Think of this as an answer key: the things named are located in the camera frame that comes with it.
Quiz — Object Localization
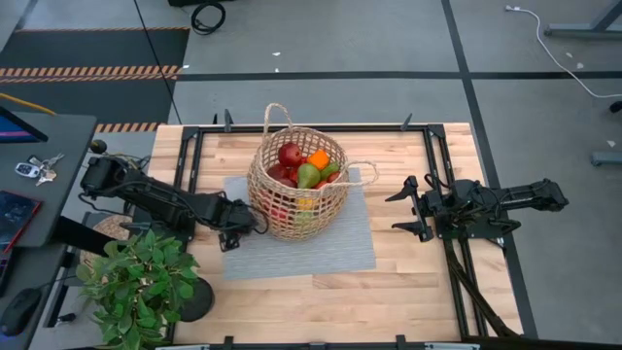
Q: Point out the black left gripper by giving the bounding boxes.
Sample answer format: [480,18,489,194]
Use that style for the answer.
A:
[203,192,259,253]

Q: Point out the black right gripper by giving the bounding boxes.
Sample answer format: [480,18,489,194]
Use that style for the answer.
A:
[385,175,480,243]

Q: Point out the orange-red apple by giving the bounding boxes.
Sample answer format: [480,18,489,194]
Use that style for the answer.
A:
[264,192,295,226]

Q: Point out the woven wicker basket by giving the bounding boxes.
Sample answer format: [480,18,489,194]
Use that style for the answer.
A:
[246,102,380,243]

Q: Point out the small red round fruit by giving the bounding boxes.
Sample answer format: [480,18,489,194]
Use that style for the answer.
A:
[266,162,291,182]

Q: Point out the pale green fruit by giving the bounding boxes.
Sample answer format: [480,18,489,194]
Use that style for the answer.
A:
[296,162,322,190]

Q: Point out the orange fruit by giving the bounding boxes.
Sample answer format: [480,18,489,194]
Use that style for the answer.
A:
[306,149,331,171]

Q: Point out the dark red pomegranate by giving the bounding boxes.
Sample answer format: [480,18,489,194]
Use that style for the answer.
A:
[277,142,303,169]

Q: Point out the black plant pot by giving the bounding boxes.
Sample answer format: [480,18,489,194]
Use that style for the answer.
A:
[177,276,217,324]

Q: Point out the grey woven placemat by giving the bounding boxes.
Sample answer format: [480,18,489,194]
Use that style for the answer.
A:
[221,167,378,282]

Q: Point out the green leafy plant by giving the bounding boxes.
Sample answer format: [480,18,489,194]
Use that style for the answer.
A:
[75,228,200,350]

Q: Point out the round woven coaster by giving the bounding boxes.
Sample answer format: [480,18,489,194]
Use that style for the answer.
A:
[80,214,133,266]

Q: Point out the silver aluminium extrusion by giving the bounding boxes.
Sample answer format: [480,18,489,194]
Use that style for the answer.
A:
[423,341,481,350]
[154,342,211,350]

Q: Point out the grey office desk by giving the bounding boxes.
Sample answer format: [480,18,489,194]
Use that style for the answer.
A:
[0,112,98,350]

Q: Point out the thin black pole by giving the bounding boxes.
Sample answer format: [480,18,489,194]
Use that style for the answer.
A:
[132,0,184,126]

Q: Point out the silver key bunch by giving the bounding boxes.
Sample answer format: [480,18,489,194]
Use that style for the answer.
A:
[27,153,66,188]

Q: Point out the grey table leg base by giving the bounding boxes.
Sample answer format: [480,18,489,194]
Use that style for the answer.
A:
[542,0,622,40]
[590,151,622,167]

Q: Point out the dark tablet red case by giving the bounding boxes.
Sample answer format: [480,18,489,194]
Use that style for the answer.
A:
[0,190,43,254]

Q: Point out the black computer mouse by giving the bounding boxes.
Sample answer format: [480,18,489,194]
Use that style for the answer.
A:
[0,287,43,337]

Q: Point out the black hazard-striped floor mat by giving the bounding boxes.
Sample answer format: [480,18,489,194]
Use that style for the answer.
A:
[0,26,191,135]

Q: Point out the dark computer monitor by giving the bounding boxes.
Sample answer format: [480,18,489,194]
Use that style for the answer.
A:
[0,105,50,145]

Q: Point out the black aluminium table frame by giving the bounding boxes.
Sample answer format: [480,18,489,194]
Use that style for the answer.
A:
[167,122,487,350]

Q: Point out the black cable bundle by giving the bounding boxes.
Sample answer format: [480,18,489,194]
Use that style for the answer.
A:
[444,237,521,339]

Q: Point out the black cable coil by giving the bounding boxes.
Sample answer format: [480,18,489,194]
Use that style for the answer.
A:
[190,1,227,37]

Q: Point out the white power cable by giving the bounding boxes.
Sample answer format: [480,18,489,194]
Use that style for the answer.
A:
[504,4,622,99]

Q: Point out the yellow hose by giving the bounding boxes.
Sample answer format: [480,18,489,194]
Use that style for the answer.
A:
[0,91,57,117]

